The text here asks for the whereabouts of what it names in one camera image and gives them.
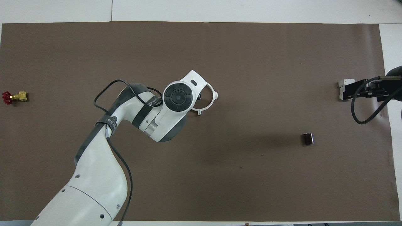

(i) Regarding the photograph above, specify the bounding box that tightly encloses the brown table mat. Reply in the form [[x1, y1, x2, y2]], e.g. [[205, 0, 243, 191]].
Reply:
[[0, 21, 394, 222]]

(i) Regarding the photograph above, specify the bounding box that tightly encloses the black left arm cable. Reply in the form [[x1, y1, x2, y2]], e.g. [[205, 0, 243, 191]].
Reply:
[[94, 79, 164, 226]]

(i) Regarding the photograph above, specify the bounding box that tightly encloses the brass valve red handle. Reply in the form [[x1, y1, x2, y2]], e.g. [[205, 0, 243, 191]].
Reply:
[[2, 91, 28, 105]]

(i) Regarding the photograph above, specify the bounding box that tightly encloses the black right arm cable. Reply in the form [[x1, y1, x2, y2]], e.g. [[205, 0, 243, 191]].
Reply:
[[351, 75, 402, 125]]

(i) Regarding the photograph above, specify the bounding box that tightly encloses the grey circuit breaker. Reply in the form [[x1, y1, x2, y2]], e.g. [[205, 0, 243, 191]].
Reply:
[[338, 79, 355, 101]]

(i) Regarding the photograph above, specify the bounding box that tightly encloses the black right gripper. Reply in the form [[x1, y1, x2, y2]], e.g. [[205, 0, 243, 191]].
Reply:
[[343, 65, 402, 101]]

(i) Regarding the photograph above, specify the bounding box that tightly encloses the small black block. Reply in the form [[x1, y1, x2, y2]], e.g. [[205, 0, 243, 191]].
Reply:
[[301, 133, 315, 146]]

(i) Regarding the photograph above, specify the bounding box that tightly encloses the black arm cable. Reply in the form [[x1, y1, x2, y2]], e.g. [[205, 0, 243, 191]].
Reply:
[[94, 79, 164, 226], [351, 75, 402, 125]]

